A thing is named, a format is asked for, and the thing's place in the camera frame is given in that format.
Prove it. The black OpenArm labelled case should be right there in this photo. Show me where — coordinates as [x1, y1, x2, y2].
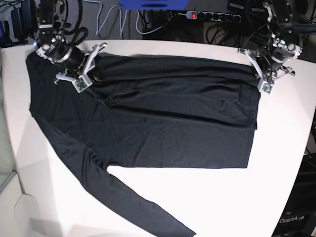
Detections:
[272, 153, 316, 237]

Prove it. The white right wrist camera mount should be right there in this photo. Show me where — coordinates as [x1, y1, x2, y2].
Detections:
[72, 77, 93, 93]

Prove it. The black power adapter box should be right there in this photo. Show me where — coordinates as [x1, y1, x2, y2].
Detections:
[11, 0, 38, 40]

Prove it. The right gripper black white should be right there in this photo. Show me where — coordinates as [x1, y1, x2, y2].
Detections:
[54, 43, 108, 84]

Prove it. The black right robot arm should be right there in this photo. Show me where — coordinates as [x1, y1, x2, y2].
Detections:
[34, 0, 107, 93]

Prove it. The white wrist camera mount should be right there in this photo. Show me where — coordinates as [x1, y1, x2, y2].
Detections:
[72, 77, 93, 93]
[257, 79, 274, 94]

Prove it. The blue plastic bin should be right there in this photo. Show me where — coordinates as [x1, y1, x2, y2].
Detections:
[119, 0, 189, 10]

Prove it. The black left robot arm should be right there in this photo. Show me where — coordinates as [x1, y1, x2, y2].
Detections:
[238, 0, 316, 93]

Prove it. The dark navy long-sleeve T-shirt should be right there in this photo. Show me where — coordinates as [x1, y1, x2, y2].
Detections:
[26, 53, 260, 237]

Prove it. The light blue cable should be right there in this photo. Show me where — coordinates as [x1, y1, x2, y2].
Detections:
[95, 0, 129, 40]

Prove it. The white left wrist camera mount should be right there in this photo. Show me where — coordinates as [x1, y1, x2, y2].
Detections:
[257, 79, 274, 94]

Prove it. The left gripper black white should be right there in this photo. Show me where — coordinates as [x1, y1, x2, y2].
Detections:
[238, 48, 295, 84]

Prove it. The black power strip red switch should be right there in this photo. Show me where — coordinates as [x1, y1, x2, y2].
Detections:
[184, 11, 242, 23]

